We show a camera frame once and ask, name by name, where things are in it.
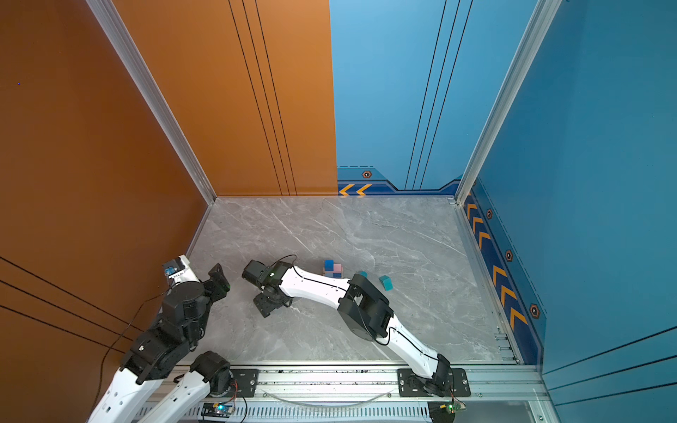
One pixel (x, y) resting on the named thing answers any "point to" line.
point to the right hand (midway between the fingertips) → (269, 305)
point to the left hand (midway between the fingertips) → (212, 268)
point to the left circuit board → (218, 410)
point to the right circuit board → (453, 406)
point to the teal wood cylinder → (364, 273)
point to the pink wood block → (337, 268)
